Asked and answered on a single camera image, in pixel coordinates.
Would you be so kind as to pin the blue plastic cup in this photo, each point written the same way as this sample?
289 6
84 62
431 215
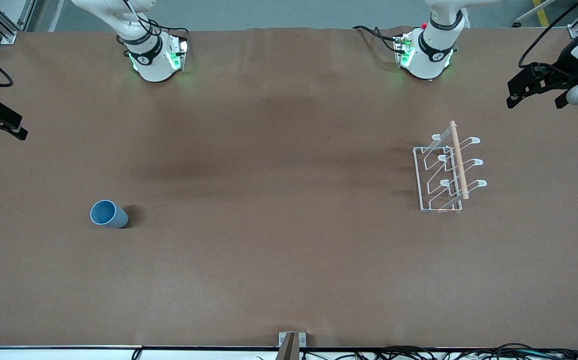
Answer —
111 216

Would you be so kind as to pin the white table edge rail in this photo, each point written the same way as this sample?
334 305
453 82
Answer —
43 354

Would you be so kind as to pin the grey metal mounting bracket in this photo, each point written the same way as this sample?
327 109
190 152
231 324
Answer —
283 340

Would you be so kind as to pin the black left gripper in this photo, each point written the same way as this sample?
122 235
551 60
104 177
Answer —
563 68

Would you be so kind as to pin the brown vertical post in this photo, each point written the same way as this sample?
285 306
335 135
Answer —
288 350

